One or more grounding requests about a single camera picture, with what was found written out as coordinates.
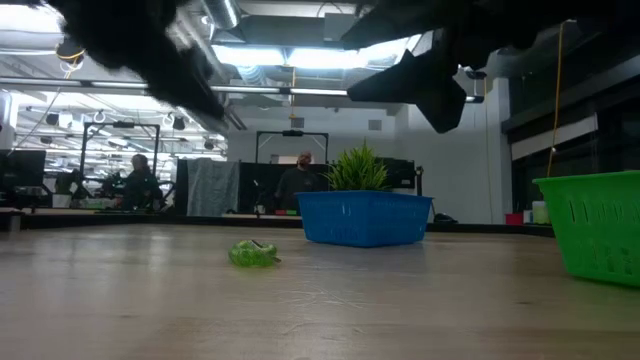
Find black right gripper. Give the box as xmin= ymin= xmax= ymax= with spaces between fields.
xmin=340 ymin=0 xmax=582 ymax=135

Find grey ceiling box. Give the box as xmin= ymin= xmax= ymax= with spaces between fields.
xmin=323 ymin=12 xmax=357 ymax=44

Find black table frame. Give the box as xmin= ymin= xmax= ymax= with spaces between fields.
xmin=0 ymin=208 xmax=556 ymax=238

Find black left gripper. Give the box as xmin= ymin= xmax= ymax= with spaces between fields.
xmin=47 ymin=0 xmax=227 ymax=121

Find grey cloth cover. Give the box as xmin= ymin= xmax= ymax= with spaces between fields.
xmin=185 ymin=157 xmax=241 ymax=217

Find yellow cable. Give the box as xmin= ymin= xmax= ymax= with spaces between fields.
xmin=545 ymin=22 xmax=565 ymax=179

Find round black ceiling device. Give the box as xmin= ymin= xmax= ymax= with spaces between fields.
xmin=54 ymin=39 xmax=89 ymax=65

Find green spring coil keychain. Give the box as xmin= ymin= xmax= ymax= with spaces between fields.
xmin=228 ymin=239 xmax=282 ymax=268

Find green plant in white pot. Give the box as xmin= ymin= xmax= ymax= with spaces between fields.
xmin=323 ymin=141 xmax=392 ymax=193

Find blue slotted plastic basket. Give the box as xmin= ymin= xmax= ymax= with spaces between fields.
xmin=295 ymin=189 xmax=434 ymax=249

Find long ceiling light bar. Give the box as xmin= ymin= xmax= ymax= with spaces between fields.
xmin=0 ymin=75 xmax=485 ymax=104

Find person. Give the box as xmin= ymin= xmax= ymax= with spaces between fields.
xmin=274 ymin=151 xmax=321 ymax=211
xmin=119 ymin=153 xmax=165 ymax=211

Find black robot station gantry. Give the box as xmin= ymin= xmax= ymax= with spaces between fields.
xmin=254 ymin=129 xmax=330 ymax=166
xmin=74 ymin=121 xmax=162 ymax=209

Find black partition panel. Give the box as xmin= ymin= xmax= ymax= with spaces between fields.
xmin=238 ymin=160 xmax=331 ymax=215

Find green slotted plastic basket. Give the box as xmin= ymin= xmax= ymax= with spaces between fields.
xmin=532 ymin=169 xmax=640 ymax=290

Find black computer monitor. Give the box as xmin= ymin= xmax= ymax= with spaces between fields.
xmin=377 ymin=157 xmax=417 ymax=191
xmin=0 ymin=148 xmax=47 ymax=190

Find white plastic container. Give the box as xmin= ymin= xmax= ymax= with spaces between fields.
xmin=530 ymin=200 xmax=550 ymax=225

